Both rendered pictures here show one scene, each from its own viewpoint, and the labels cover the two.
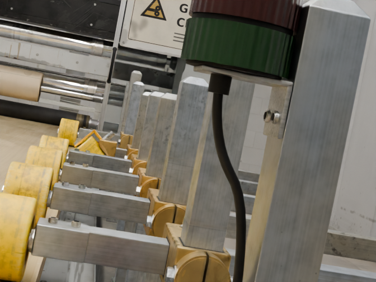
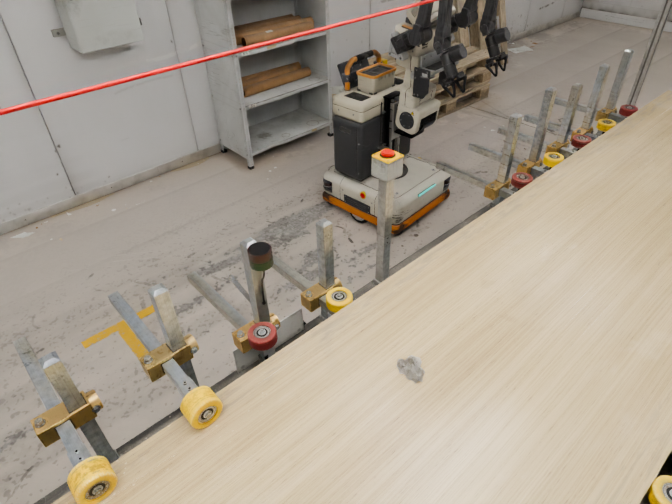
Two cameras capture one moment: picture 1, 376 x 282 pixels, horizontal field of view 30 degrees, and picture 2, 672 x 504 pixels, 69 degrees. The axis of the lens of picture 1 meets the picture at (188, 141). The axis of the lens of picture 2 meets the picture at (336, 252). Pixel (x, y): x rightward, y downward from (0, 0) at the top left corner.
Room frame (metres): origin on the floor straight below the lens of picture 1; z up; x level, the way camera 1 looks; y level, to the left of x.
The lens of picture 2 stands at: (0.75, 0.88, 1.90)
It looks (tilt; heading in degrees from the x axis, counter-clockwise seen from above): 38 degrees down; 237
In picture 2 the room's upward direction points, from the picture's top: 2 degrees counter-clockwise
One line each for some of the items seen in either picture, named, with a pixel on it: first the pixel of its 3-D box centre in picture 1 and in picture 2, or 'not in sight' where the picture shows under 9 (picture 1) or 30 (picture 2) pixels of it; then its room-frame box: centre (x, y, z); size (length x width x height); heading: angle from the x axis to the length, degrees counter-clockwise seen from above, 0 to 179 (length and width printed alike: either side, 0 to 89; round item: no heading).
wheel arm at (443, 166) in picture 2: not in sight; (477, 181); (-0.79, -0.33, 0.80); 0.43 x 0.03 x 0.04; 98
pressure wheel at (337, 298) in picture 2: not in sight; (339, 308); (0.17, 0.01, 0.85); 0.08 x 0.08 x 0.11
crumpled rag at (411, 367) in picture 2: not in sight; (411, 366); (0.17, 0.33, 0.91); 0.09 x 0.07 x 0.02; 65
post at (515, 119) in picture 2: not in sight; (504, 168); (-0.84, -0.24, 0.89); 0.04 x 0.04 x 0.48; 8
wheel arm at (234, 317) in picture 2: not in sight; (226, 310); (0.45, -0.19, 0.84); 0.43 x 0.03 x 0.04; 98
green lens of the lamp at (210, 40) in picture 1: (237, 49); (261, 260); (0.39, -0.02, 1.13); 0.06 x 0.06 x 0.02
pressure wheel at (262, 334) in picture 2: not in sight; (264, 344); (0.42, 0.00, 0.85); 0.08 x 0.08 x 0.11
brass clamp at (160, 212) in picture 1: (167, 216); (69, 415); (0.91, 0.01, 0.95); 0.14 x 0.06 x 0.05; 8
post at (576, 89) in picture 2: not in sight; (563, 134); (-1.34, -0.31, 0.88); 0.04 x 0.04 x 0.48; 8
